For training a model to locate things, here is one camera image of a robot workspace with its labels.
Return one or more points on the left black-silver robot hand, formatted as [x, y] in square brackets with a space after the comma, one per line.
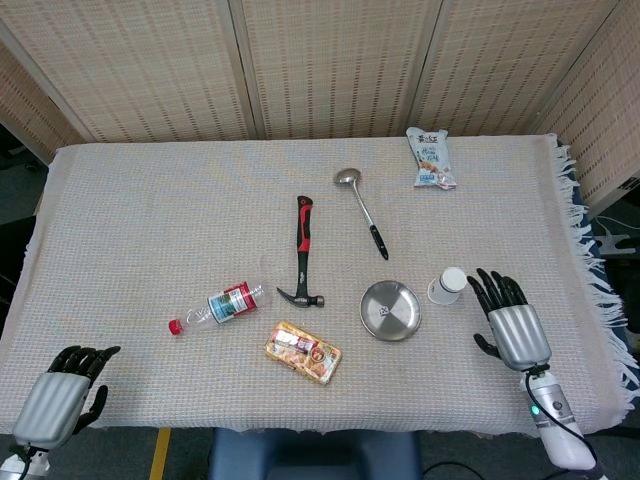
[50, 405]

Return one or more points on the right black-silver robot hand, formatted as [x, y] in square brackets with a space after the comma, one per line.
[520, 335]

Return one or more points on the white paper cup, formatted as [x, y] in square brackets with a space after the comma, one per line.
[445, 290]

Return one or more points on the right silver-white robot arm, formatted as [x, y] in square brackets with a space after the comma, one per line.
[552, 395]

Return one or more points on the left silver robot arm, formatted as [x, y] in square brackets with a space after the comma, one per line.
[15, 467]

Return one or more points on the round metal dish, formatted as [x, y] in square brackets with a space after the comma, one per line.
[400, 322]

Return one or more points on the yellow floor tape strip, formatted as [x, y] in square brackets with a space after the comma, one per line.
[160, 455]

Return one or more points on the white stand base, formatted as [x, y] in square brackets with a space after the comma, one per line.
[617, 245]

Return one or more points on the white-blue snack bag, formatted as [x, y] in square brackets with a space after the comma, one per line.
[430, 160]

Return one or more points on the beige waffle-weave tablecloth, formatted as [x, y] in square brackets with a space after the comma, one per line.
[150, 225]

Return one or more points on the clear plastic bottle red cap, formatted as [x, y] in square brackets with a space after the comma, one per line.
[230, 302]

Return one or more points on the yellow curry box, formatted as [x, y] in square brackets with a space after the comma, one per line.
[302, 352]

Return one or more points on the woven folding screen panel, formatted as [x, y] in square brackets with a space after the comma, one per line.
[500, 65]
[605, 125]
[125, 65]
[25, 110]
[340, 65]

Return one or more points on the red-black claw hammer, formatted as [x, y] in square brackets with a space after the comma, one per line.
[304, 235]

